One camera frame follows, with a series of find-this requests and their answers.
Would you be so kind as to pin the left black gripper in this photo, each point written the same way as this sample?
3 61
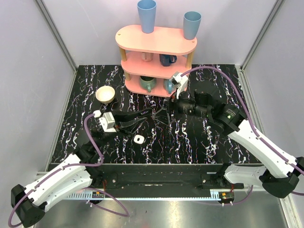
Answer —
118 123

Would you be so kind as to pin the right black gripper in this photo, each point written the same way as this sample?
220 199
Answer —
172 103

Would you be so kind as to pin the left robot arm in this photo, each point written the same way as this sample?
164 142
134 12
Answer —
79 170

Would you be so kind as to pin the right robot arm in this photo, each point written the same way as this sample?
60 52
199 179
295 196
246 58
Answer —
279 173

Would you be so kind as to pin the white earbud case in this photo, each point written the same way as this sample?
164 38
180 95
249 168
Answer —
138 139

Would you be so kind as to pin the light blue butterfly mug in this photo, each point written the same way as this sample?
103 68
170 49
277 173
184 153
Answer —
169 86

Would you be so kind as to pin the cream ceramic bowl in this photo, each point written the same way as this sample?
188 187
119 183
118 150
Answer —
105 94

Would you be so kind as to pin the green glazed mug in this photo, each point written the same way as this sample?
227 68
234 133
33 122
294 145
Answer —
148 83

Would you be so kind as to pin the dark blue mug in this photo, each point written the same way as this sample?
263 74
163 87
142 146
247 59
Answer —
167 60

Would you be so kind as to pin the pink three-tier wooden shelf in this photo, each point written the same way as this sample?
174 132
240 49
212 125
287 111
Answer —
170 41

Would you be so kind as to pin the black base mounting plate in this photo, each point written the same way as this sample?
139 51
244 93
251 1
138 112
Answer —
161 180

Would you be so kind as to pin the pink mug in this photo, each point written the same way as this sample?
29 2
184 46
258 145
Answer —
146 57

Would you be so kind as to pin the right blue plastic tumbler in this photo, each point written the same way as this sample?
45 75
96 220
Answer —
191 24

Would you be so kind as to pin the blue plastic tumbler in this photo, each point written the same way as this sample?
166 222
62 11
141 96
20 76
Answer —
191 24
147 13

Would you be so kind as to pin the left blue plastic tumbler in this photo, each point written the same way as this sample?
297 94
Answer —
147 13

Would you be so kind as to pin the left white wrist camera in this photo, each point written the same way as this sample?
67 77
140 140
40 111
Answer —
106 120

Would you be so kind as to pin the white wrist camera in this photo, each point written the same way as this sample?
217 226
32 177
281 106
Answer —
180 82
106 120

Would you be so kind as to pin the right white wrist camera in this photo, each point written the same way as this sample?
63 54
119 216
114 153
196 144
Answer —
180 82

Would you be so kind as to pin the aluminium rail frame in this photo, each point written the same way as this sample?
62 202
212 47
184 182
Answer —
77 186

